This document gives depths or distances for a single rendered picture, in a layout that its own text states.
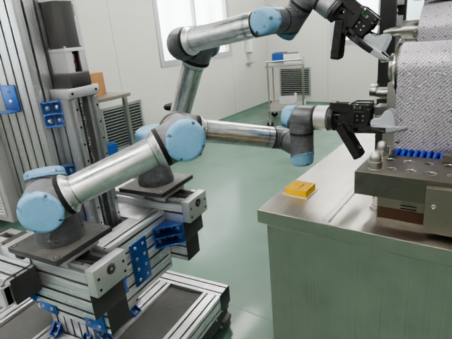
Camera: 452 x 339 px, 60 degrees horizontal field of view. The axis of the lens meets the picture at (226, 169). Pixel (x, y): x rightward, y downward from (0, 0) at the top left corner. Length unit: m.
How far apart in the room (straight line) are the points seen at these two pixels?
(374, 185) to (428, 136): 0.23
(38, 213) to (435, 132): 1.04
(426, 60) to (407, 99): 0.11
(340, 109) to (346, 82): 5.94
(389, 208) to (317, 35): 6.31
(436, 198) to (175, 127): 0.65
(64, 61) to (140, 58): 3.78
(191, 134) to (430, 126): 0.63
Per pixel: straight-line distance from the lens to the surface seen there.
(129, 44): 5.07
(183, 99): 1.58
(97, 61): 4.75
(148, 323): 1.87
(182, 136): 1.06
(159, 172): 1.60
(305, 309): 1.21
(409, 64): 1.14
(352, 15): 1.22
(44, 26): 1.48
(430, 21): 1.37
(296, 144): 1.25
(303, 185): 1.20
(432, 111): 1.14
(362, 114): 1.16
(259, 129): 1.32
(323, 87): 7.27
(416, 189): 1.00
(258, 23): 1.15
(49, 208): 1.10
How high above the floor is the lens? 1.38
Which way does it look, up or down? 19 degrees down
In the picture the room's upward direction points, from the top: 5 degrees counter-clockwise
